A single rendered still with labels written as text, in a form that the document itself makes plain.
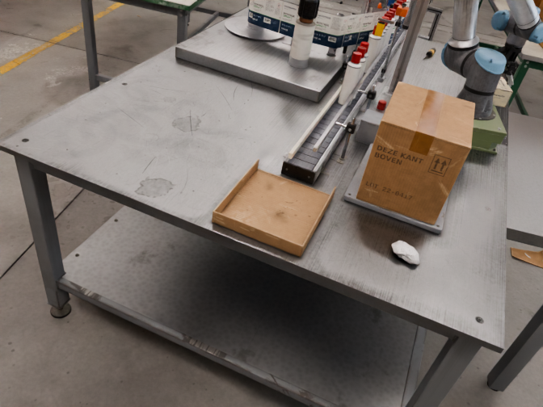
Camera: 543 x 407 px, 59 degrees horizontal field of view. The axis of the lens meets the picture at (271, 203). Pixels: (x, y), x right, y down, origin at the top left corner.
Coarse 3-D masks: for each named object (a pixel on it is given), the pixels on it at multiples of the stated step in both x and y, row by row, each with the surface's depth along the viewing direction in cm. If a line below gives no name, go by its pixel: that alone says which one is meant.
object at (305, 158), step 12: (396, 36) 259; (384, 60) 229; (372, 72) 215; (360, 96) 194; (336, 108) 182; (348, 108) 183; (324, 120) 173; (312, 132) 165; (336, 132) 167; (312, 144) 159; (324, 144) 160; (300, 156) 152; (312, 156) 153; (312, 168) 148
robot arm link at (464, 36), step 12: (456, 0) 176; (468, 0) 173; (456, 12) 178; (468, 12) 176; (456, 24) 181; (468, 24) 179; (456, 36) 184; (468, 36) 182; (444, 48) 193; (456, 48) 185; (468, 48) 183; (444, 60) 194; (456, 60) 188; (456, 72) 192
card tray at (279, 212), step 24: (240, 192) 140; (264, 192) 142; (288, 192) 144; (312, 192) 146; (216, 216) 127; (240, 216) 132; (264, 216) 134; (288, 216) 135; (312, 216) 137; (264, 240) 125; (288, 240) 122
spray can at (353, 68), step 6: (354, 54) 172; (360, 54) 172; (354, 60) 173; (348, 66) 175; (354, 66) 174; (360, 66) 175; (348, 72) 176; (354, 72) 175; (348, 78) 177; (354, 78) 177; (348, 84) 178; (354, 84) 178; (342, 90) 181; (348, 90) 180; (342, 96) 182; (348, 96) 181; (342, 102) 183
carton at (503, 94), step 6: (498, 84) 210; (504, 84) 211; (498, 90) 206; (504, 90) 205; (510, 90) 206; (498, 96) 207; (504, 96) 207; (510, 96) 207; (498, 102) 209; (504, 102) 208
